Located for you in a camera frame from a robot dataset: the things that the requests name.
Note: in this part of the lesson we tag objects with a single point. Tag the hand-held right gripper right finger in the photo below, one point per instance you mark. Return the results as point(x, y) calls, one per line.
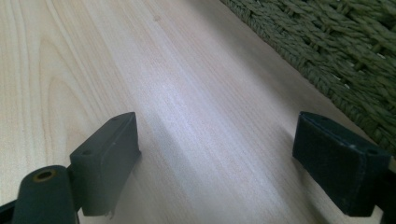
point(336, 165)

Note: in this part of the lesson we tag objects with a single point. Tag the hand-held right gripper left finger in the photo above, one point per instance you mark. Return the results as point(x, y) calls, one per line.
point(102, 168)

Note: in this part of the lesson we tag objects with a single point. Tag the green woven basket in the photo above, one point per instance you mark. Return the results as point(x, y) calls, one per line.
point(330, 43)

